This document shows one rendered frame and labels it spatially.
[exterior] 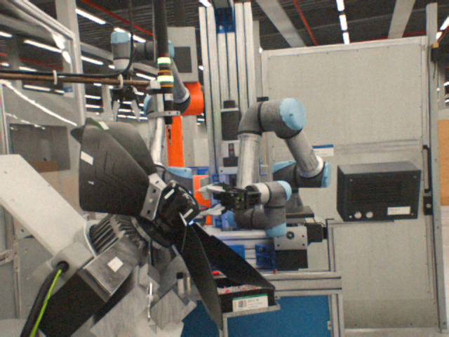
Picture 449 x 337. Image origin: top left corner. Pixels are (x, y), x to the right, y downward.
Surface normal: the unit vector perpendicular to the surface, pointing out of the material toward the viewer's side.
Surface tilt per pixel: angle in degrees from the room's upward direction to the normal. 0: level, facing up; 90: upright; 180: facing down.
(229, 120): 90
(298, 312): 90
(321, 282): 90
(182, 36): 90
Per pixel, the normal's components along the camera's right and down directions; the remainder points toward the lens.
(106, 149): 0.87, -0.28
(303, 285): -0.04, 0.06
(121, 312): 0.15, 0.26
